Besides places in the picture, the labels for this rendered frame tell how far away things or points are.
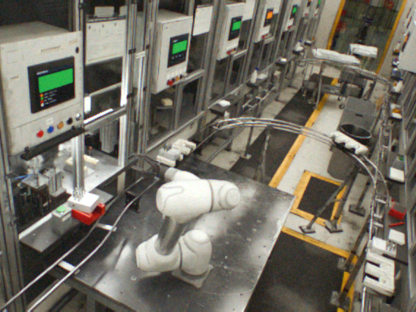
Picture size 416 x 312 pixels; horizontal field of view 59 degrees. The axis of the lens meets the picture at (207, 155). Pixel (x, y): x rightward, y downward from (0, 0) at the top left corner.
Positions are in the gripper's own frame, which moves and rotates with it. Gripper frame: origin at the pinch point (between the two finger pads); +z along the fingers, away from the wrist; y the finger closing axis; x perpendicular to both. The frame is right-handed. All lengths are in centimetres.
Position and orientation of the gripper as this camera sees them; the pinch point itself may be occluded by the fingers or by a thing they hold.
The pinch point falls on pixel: (136, 162)
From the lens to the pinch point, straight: 215.0
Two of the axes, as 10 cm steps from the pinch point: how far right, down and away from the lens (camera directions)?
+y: 1.6, -8.6, -4.9
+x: -4.2, 3.9, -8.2
